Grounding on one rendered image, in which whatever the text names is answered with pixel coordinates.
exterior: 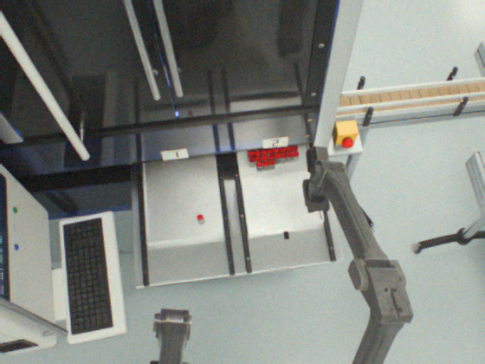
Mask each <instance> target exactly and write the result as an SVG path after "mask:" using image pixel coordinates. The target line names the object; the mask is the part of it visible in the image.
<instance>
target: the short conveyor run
mask: <svg viewBox="0 0 485 364"><path fill-rule="evenodd" d="M457 70H458V68H457V67H453V68H452V71H451V72H450V74H449V76H448V78H447V80H446V81H440V82H432V83H426V82H425V83H418V84H410V85H402V86H395V87H387V88H373V89H365V90H364V86H365V79H366V78H365V76H363V75H362V76H360V79H359V83H358V86H357V89H356V91H349V92H342V94H341V97H340V102H339V108H338V112H337V115H336V118H339V117H347V116H354V118H355V121H356V125H357V128H358V130H364V129H372V128H378V127H392V126H394V127H400V126H407V125H414V124H422V123H428V122H436V121H443V120H457V119H463V118H471V117H485V77H476V78H469V79H461V80H456V79H455V75H456V72H457Z"/></svg>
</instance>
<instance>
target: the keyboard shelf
mask: <svg viewBox="0 0 485 364"><path fill-rule="evenodd" d="M91 218H102V225H103V233H104V242H105V249H106V258H107V274H108V281H109V289H110V298H111V305H112V314H113V327H111V328H104V329H101V330H97V331H93V332H88V333H85V334H81V335H80V334H77V335H72V331H71V324H70V319H69V308H68V286H67V274H66V263H65V251H64V240H63V228H62V225H63V224H70V223H73V222H78V221H82V220H87V219H91ZM59 236H60V247H61V268H60V269H56V270H51V272H52V286H53V299H54V312H55V321H56V322H58V321H62V320H67V331H68V343H69V344H71V345H74V344H76V343H81V342H85V341H91V340H96V339H104V338H107V337H111V336H116V335H123V334H125V333H126V331H127V325H126V311H125V304H124V297H123V289H122V281H121V274H120V260H119V252H118V245H117V238H116V230H115V222H114V216H113V213H112V212H110V211H109V212H104V213H100V214H95V215H90V216H86V217H82V218H70V219H65V220H62V221H60V222H59Z"/></svg>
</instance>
